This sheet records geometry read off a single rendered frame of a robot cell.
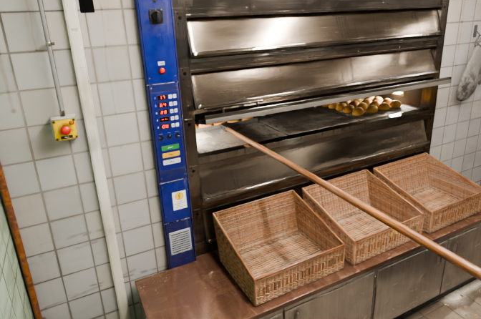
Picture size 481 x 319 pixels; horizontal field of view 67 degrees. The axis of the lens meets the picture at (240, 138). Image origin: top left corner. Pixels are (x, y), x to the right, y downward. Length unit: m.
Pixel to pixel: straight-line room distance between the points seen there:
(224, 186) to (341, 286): 0.82
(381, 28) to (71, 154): 1.91
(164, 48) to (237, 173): 0.81
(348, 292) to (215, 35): 1.52
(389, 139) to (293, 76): 0.97
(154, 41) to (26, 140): 0.70
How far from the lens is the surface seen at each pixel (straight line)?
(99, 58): 1.75
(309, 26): 2.17
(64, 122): 1.70
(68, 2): 1.72
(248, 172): 2.12
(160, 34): 1.76
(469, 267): 1.24
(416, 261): 2.50
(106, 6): 1.75
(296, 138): 2.23
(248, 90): 1.97
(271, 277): 1.84
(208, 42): 1.86
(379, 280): 2.32
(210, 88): 1.89
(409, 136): 2.93
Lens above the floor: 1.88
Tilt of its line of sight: 18 degrees down
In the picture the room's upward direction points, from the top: 2 degrees counter-clockwise
